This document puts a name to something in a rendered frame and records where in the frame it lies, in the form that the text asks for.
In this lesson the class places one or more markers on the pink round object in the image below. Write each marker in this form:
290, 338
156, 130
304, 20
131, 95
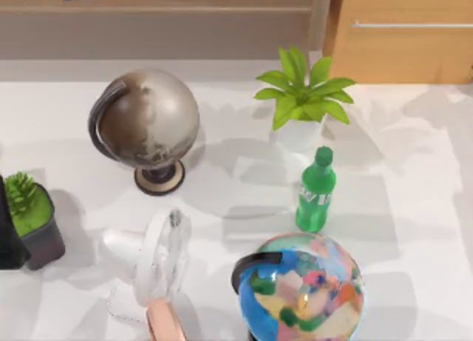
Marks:
164, 320

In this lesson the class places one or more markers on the green bottle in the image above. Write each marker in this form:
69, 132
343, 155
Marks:
316, 196

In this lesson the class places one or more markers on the wooden cupboard door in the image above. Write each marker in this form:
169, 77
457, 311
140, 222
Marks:
403, 49

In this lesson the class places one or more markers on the wooden open shelf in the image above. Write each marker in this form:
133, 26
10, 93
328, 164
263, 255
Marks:
159, 19

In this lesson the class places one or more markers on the small plant in grey pot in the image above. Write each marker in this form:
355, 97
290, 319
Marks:
35, 222

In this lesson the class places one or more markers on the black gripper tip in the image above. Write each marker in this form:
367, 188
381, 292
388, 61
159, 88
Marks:
9, 237

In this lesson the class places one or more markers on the colourful globe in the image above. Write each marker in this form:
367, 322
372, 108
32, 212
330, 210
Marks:
306, 289

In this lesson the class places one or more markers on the white table fan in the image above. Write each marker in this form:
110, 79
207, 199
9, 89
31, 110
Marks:
162, 252

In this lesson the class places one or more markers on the leafy plant in white pot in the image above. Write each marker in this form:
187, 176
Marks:
301, 97

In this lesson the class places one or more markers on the grey and brown globe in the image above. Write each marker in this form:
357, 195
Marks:
148, 123

